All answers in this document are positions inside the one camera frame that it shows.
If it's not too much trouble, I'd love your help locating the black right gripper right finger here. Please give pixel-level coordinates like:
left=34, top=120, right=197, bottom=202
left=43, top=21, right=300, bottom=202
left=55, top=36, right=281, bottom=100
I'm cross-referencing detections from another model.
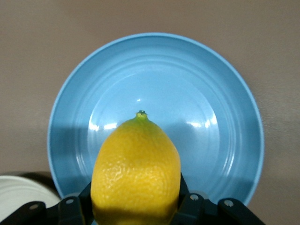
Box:
left=174, top=171, right=268, bottom=225

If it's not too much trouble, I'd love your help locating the blue plate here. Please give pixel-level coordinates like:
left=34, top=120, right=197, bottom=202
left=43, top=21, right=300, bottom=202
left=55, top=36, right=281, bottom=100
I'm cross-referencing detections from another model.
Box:
left=47, top=32, right=265, bottom=225

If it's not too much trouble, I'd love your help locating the beige plate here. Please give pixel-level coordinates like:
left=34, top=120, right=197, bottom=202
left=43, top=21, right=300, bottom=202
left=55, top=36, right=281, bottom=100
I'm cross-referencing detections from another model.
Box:
left=0, top=175, right=61, bottom=211

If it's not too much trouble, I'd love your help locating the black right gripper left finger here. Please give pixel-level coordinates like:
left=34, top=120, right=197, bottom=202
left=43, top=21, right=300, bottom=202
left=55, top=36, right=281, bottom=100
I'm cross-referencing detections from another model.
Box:
left=0, top=180, right=94, bottom=225

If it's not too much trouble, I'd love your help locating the yellow lemon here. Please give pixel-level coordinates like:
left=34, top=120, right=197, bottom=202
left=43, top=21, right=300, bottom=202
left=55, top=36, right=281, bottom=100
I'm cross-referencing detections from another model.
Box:
left=90, top=110, right=181, bottom=225

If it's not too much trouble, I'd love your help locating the brown table cover sheet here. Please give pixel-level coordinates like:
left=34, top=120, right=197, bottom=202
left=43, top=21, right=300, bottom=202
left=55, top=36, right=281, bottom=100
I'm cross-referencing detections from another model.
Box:
left=0, top=0, right=300, bottom=225

